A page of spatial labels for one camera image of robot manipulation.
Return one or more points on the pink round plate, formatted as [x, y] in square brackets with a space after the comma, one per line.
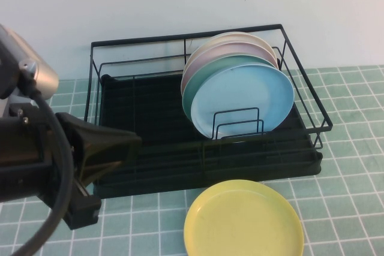
[210, 53]

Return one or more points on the yellow round plate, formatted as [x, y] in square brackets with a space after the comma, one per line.
[240, 226]

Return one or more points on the green checked tablecloth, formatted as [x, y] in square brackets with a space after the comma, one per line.
[345, 208]

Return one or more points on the light blue round plate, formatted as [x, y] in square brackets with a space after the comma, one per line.
[243, 100]

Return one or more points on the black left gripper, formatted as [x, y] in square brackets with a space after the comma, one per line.
[48, 178]

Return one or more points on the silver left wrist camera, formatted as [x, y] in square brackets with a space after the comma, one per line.
[33, 67]

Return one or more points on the teal green round plate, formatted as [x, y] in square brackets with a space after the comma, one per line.
[204, 73]

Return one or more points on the cream round plate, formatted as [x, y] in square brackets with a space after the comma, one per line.
[234, 36]

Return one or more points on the black plastic drip tray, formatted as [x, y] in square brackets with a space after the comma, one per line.
[168, 175]

